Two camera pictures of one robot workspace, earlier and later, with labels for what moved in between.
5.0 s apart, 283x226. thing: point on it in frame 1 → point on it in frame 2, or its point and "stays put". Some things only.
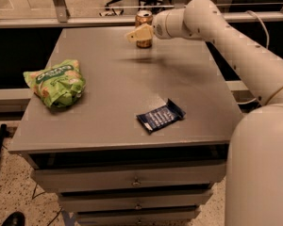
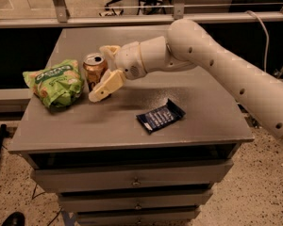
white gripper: [159, 26] → [128, 61]
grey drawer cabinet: [129, 136] stays put
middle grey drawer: [136, 201] stays put
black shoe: [17, 218] stays put
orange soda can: [141, 18] → [94, 66]
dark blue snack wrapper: [161, 116] stays put
